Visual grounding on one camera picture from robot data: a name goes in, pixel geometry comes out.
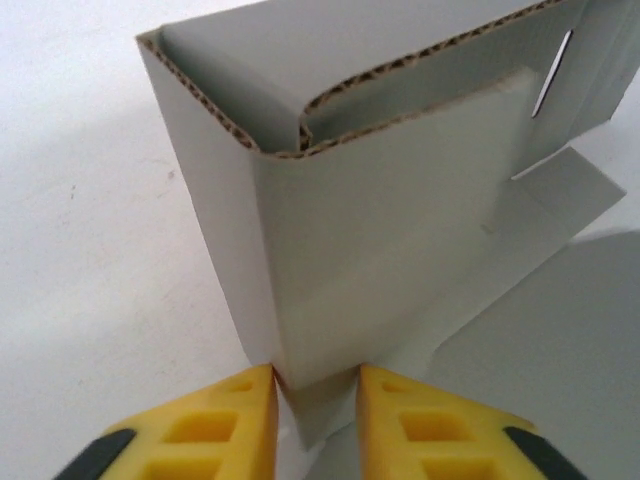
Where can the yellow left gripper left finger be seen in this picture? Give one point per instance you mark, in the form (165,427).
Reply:
(200,450)

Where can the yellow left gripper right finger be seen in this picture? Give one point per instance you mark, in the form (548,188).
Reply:
(435,450)

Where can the grey corrugated cardboard box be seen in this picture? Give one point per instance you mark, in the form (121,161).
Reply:
(360,240)

